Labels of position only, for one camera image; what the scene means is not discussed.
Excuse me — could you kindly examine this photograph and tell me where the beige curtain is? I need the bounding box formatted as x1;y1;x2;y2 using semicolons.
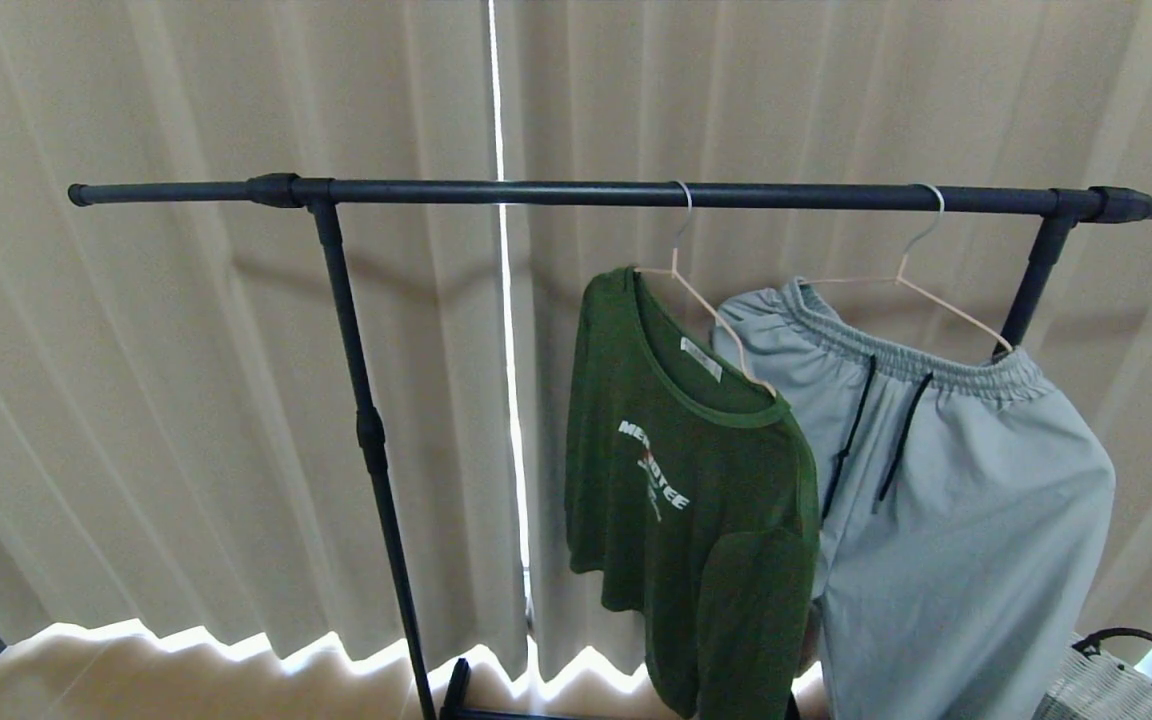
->
0;0;1152;686

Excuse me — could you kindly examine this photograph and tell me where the black clothes rack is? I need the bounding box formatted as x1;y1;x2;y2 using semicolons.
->
68;173;1152;720

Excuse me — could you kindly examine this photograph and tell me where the green printed shirt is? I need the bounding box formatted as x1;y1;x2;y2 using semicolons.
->
564;265;823;720

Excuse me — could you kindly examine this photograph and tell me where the pink clothes hanger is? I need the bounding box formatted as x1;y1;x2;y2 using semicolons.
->
634;180;782;398
801;183;1017;354

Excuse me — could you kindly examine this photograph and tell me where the pale grey garment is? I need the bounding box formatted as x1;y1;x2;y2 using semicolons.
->
711;278;1119;720

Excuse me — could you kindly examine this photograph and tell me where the white laundry basket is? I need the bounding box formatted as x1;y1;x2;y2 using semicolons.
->
1031;627;1152;720

